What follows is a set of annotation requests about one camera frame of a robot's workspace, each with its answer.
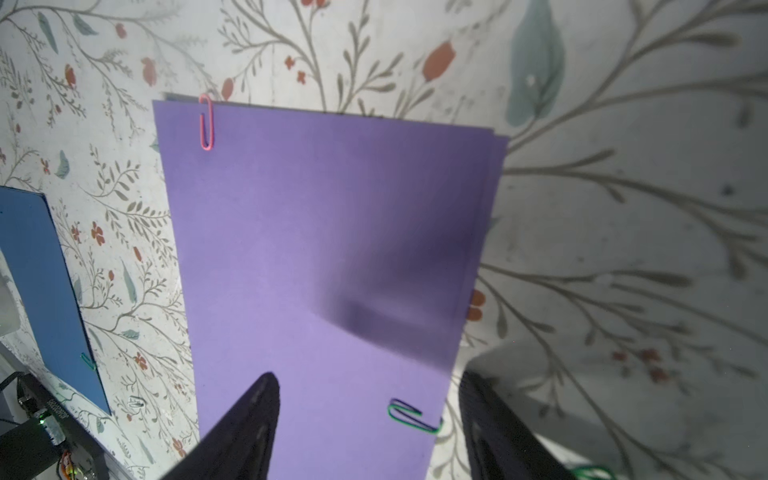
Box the green paperclip on blue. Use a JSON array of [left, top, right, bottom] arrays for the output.
[[80, 353, 97, 371]]

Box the blue paper sheet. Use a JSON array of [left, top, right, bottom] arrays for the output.
[[1, 187, 111, 414]]

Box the purple paper sheet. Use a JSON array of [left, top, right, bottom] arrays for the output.
[[153, 101, 507, 479]]

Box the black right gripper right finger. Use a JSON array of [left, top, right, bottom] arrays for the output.
[[458, 371, 574, 480]]

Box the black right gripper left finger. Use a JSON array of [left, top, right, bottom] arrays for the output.
[[165, 372, 280, 480]]

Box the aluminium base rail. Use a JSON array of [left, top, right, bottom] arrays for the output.
[[1, 352, 131, 479]]

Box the pink paperclip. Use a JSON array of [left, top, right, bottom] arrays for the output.
[[198, 94, 215, 151]]

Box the green paperclip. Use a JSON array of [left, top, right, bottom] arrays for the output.
[[80, 353, 97, 371], [387, 398, 444, 435], [570, 465, 618, 480]]

